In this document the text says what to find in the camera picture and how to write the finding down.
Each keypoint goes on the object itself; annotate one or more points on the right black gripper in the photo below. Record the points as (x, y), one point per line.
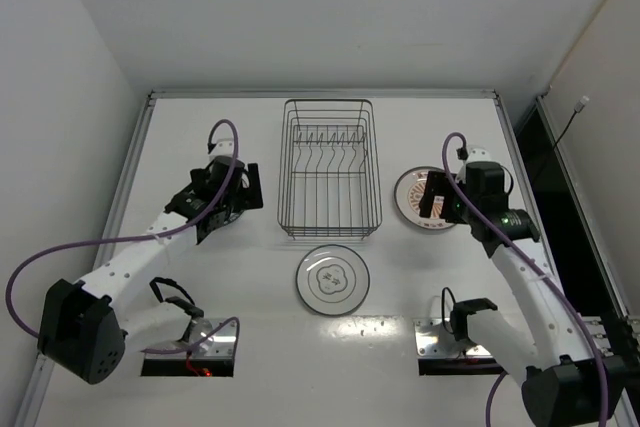
(445, 202)

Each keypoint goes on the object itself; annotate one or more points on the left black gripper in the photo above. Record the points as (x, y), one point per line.
(239, 192)

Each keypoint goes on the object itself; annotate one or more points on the orange sunburst plate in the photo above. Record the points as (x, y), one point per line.
(408, 193)

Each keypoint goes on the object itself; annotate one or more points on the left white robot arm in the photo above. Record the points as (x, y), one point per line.
(86, 326)

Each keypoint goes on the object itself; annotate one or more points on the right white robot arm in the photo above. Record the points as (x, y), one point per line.
(563, 377)

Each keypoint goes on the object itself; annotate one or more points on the white plate dark rim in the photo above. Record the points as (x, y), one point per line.
(332, 280)

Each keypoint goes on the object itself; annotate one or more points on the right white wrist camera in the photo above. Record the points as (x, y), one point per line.
(473, 154)

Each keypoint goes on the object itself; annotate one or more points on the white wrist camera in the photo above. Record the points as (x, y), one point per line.
(222, 147)
(473, 154)

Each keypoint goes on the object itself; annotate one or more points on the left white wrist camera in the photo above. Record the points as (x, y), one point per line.
(222, 147)

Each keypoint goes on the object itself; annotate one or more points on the grey wire dish rack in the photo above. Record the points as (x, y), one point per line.
(329, 179)

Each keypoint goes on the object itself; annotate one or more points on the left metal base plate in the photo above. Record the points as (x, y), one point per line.
(207, 338)

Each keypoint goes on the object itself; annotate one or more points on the metal base plate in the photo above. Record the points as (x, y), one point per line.
(433, 342)
(207, 338)

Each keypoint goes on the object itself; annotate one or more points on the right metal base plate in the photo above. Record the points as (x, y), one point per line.
(433, 342)

